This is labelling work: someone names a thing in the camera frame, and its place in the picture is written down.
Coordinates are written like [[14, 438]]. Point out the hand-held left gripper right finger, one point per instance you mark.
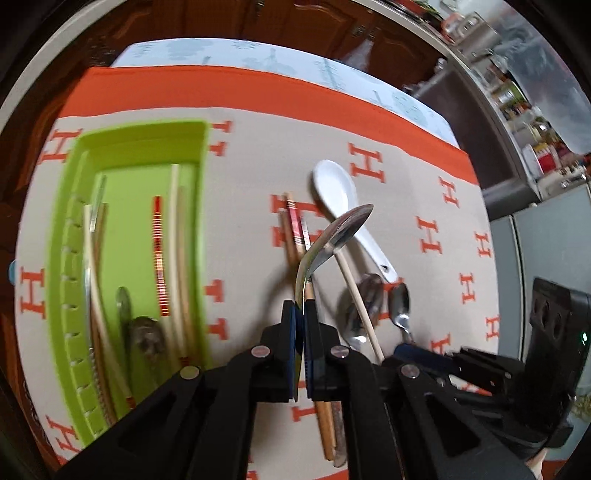
[[313, 350]]

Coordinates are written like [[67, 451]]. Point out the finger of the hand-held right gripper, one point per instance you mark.
[[485, 401], [420, 359]]

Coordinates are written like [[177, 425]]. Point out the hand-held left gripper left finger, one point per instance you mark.
[[291, 350]]

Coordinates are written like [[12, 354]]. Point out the small steel spoon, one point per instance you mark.
[[399, 300]]

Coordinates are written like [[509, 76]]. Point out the large steel spoon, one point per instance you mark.
[[341, 228]]

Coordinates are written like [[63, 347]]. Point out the pale wooden chopstick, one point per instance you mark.
[[186, 258]]

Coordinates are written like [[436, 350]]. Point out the white ceramic spoon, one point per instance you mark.
[[332, 189]]

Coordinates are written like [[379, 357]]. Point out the green plastic utensil tray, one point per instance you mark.
[[138, 157]]

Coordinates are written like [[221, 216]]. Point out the grey refrigerator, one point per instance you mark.
[[531, 249]]

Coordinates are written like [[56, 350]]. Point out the orange patterned blanket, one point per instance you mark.
[[258, 152]]

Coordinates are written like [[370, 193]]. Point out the dark steel kitchen appliance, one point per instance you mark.
[[480, 138]]

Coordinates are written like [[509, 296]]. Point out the row of condiment jars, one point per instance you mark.
[[508, 92]]

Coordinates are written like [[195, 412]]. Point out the clear plastic bag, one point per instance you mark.
[[545, 78]]

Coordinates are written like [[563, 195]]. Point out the blue round knob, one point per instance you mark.
[[11, 272]]

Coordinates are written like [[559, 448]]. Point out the light blue tablecloth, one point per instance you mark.
[[207, 53]]

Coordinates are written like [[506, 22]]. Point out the steel electric kettle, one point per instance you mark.
[[471, 30]]

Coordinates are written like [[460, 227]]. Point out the wooden kitchen cabinets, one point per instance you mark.
[[277, 18]]

